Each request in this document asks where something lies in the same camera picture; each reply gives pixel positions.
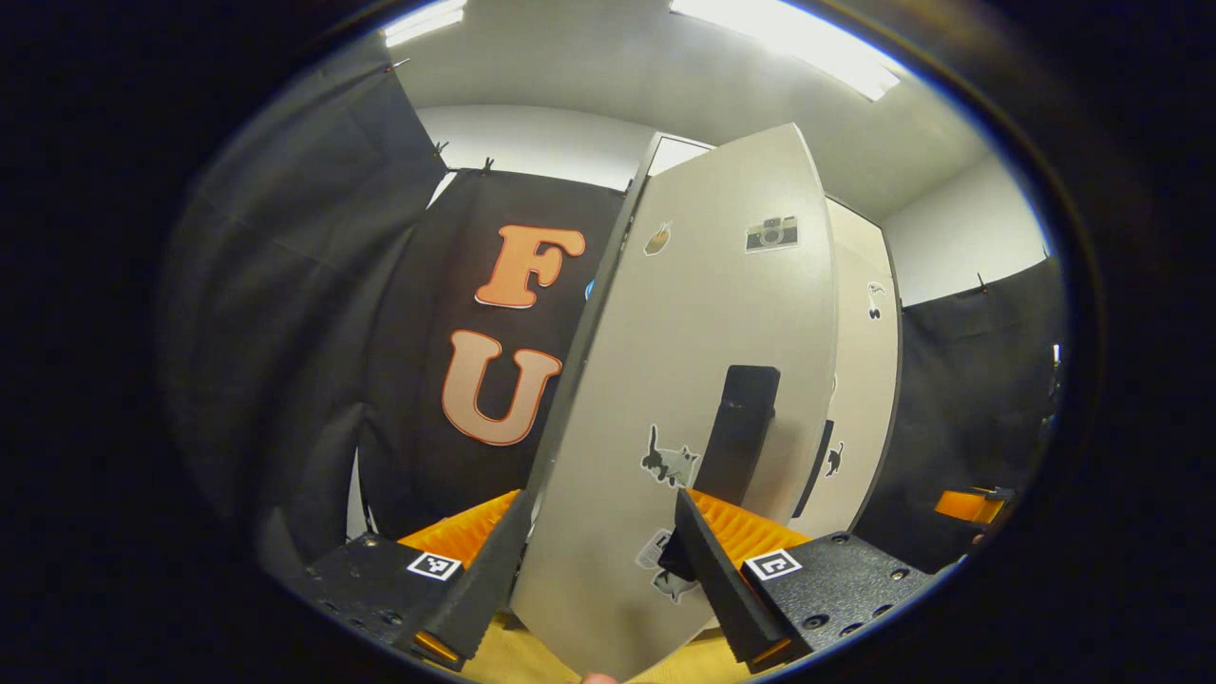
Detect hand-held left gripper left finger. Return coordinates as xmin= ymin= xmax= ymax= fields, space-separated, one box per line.
xmin=304 ymin=489 xmax=538 ymax=671

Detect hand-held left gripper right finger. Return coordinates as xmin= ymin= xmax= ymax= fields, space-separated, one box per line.
xmin=673 ymin=487 xmax=937 ymax=674

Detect white cabinet door cat stickers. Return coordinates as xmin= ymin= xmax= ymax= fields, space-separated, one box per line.
xmin=508 ymin=123 xmax=839 ymax=683

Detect black backdrop cloth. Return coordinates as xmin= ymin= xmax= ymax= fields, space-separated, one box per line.
xmin=850 ymin=256 xmax=1070 ymax=571
xmin=157 ymin=57 xmax=628 ymax=580

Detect long ceiling light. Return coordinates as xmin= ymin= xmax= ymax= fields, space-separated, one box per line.
xmin=670 ymin=0 xmax=902 ymax=101
xmin=383 ymin=0 xmax=468 ymax=47

